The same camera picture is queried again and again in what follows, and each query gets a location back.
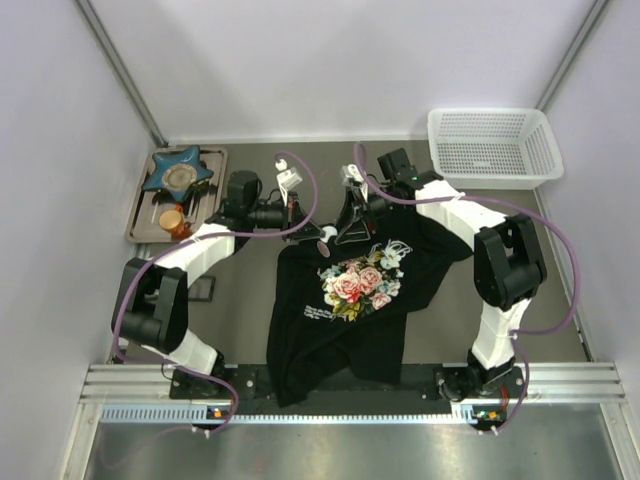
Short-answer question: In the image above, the black box with pink brooch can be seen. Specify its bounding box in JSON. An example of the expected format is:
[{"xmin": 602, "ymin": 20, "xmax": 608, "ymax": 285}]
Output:
[{"xmin": 188, "ymin": 275, "xmax": 216, "ymax": 302}]

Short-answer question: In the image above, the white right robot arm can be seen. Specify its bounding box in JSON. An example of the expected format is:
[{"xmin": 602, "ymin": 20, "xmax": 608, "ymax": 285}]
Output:
[{"xmin": 338, "ymin": 145, "xmax": 547, "ymax": 401}]

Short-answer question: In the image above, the white round brooch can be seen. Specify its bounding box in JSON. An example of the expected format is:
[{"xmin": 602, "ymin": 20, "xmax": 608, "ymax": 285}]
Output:
[{"xmin": 321, "ymin": 225, "xmax": 337, "ymax": 241}]

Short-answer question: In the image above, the grey slotted cable duct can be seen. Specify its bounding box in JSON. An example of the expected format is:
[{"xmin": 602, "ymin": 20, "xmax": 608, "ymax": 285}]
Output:
[{"xmin": 101, "ymin": 391, "xmax": 506, "ymax": 426}]

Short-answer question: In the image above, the orange cup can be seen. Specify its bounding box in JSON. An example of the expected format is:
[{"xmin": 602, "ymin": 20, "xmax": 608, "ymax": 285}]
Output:
[{"xmin": 158, "ymin": 205, "xmax": 193, "ymax": 241}]

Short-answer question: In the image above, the black floral t-shirt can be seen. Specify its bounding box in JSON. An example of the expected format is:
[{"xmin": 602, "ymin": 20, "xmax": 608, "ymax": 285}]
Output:
[{"xmin": 266, "ymin": 209, "xmax": 472, "ymax": 407}]

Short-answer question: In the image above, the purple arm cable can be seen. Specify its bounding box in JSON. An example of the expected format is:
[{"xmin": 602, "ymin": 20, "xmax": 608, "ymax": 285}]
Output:
[
  {"xmin": 110, "ymin": 150, "xmax": 319, "ymax": 434},
  {"xmin": 352, "ymin": 142, "xmax": 581, "ymax": 434}
]

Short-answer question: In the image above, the white perforated plastic basket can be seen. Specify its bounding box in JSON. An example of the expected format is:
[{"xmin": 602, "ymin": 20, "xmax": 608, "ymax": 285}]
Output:
[{"xmin": 427, "ymin": 108, "xmax": 564, "ymax": 191}]

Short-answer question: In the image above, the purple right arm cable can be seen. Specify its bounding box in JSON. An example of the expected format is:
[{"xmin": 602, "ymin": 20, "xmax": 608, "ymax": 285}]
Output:
[{"xmin": 352, "ymin": 142, "xmax": 581, "ymax": 434}]

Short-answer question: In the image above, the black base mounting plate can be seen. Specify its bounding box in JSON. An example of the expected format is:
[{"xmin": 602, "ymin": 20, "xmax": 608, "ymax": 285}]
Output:
[{"xmin": 169, "ymin": 361, "xmax": 529, "ymax": 404}]

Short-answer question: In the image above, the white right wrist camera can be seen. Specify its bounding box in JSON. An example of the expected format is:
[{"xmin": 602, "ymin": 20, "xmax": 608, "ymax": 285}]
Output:
[{"xmin": 340, "ymin": 164, "xmax": 364, "ymax": 187}]

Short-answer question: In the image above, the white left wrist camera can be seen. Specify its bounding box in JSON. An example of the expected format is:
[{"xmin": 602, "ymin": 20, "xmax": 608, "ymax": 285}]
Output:
[{"xmin": 275, "ymin": 158, "xmax": 302, "ymax": 193}]

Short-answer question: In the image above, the aluminium frame rail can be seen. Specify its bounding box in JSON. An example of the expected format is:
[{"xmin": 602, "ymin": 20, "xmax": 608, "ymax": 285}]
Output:
[{"xmin": 61, "ymin": 362, "xmax": 639, "ymax": 479}]

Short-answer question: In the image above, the blue star-shaped dish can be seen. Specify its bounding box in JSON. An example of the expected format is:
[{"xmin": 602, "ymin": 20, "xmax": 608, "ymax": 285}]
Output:
[{"xmin": 141, "ymin": 145, "xmax": 214, "ymax": 203}]

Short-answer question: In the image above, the brown rectangular tray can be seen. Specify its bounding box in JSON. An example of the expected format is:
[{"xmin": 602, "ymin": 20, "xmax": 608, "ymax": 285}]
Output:
[{"xmin": 124, "ymin": 145, "xmax": 228, "ymax": 244}]

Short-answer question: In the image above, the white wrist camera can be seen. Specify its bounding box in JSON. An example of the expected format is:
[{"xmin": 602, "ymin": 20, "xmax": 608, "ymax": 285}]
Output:
[
  {"xmin": 340, "ymin": 164, "xmax": 364, "ymax": 187},
  {"xmin": 275, "ymin": 158, "xmax": 302, "ymax": 193}
]

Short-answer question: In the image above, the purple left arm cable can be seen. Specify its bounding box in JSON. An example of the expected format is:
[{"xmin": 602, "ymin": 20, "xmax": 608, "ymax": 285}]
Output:
[{"xmin": 110, "ymin": 150, "xmax": 319, "ymax": 434}]

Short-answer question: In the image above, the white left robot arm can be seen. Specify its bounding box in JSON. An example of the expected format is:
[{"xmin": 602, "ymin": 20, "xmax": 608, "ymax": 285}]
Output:
[{"xmin": 111, "ymin": 167, "xmax": 314, "ymax": 388}]

